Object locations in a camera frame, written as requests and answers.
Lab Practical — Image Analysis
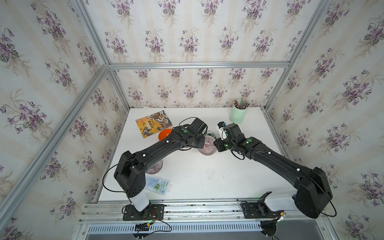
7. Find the purple glass bowl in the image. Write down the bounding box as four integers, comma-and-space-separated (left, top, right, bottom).
146, 160, 163, 175
198, 136, 217, 156

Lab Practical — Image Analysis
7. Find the orange bowl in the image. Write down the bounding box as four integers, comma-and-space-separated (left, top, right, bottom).
158, 129, 172, 141

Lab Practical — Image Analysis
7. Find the green leaf bowl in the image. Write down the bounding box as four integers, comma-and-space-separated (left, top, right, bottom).
207, 132, 217, 139

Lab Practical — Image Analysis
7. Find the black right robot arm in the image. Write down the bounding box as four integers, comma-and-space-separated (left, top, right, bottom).
214, 122, 333, 219

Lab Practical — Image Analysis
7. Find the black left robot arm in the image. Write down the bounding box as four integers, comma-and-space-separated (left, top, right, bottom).
114, 118, 208, 213

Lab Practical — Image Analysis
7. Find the pale green pen cup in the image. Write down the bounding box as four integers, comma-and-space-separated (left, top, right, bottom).
229, 99, 249, 124

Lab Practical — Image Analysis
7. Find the orange illustrated booklet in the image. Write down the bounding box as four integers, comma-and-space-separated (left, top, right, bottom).
136, 111, 173, 139

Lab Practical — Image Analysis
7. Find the clear plastic packet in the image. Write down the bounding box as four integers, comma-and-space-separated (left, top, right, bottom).
145, 175, 172, 196

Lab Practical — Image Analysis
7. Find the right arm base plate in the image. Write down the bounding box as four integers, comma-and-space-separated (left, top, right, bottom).
240, 192, 284, 219

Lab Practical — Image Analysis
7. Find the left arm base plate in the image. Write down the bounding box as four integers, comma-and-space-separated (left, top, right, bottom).
122, 204, 165, 221

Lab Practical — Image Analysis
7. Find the aluminium rail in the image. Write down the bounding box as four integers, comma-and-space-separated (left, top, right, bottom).
77, 199, 328, 224

